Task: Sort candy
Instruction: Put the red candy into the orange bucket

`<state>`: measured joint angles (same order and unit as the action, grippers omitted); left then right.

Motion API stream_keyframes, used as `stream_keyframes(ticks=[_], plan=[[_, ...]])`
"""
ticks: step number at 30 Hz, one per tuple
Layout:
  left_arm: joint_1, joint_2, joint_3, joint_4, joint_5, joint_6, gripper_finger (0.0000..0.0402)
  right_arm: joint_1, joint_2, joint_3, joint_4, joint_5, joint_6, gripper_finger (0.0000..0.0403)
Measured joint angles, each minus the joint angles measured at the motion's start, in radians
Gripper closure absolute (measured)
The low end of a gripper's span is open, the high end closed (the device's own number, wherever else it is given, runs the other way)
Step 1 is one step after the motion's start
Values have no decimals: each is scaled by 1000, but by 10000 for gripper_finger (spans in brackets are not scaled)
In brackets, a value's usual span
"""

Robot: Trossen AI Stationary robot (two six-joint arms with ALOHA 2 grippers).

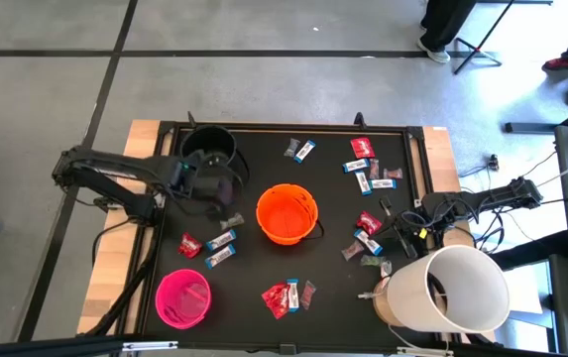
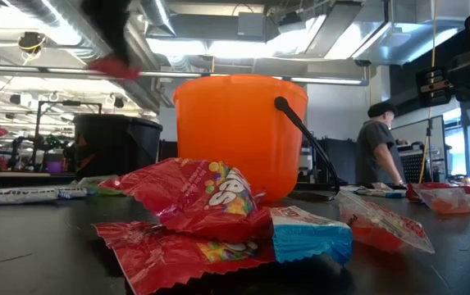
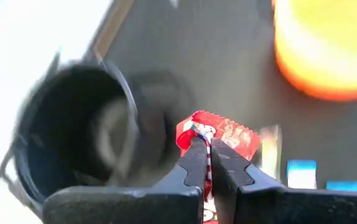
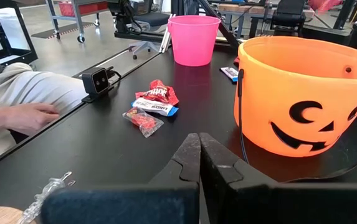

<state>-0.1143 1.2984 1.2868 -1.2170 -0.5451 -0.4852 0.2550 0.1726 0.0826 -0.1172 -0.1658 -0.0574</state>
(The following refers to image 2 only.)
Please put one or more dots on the small blue white candy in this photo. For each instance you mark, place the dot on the small blue white candy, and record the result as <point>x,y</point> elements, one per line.
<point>70,193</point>

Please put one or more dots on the black metal stand frame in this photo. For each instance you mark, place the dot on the black metal stand frame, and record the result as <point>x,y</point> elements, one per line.
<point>37,131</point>

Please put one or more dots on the long white candy bar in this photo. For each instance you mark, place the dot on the long white candy bar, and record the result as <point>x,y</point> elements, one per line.
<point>13,196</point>

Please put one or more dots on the black ceiling spotlight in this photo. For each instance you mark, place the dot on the black ceiling spotlight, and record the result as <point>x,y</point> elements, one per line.
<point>31,41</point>

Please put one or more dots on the purple cup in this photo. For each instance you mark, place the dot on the purple cup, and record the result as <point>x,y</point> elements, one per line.
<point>55,167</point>

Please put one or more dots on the red Skittles candy packet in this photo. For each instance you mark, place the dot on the red Skittles candy packet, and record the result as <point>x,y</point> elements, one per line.
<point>156,258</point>
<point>113,67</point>
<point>185,192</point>

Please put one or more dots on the clear packet orange candy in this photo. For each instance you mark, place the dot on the clear packet orange candy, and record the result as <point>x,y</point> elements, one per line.
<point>448,202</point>

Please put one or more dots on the green white candy packet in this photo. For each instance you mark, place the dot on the green white candy packet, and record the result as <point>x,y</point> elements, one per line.
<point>99,186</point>

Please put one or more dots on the black partition panel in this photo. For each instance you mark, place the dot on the black partition panel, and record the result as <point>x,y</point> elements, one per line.
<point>341,160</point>

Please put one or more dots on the silver ventilation duct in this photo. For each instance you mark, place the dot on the silver ventilation duct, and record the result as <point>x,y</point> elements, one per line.
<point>156,16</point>

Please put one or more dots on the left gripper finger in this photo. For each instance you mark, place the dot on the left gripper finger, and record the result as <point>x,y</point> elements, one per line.
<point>109,24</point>

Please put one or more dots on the orange pumpkin bucket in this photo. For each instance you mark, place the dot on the orange pumpkin bucket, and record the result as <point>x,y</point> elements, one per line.
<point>234,135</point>

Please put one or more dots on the black pegboard rack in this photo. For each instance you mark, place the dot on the black pegboard rack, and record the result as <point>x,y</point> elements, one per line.
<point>413,168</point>

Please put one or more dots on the grey ceiling box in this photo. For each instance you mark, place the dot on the grey ceiling box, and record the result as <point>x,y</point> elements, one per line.
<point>251,24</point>

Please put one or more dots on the person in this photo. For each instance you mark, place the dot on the person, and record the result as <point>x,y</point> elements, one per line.
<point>376,151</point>

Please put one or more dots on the black pumpkin bucket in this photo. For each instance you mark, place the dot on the black pumpkin bucket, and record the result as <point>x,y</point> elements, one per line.
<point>111,147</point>

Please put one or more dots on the clear packet red candy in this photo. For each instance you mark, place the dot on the clear packet red candy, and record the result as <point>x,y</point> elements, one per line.
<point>376,235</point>

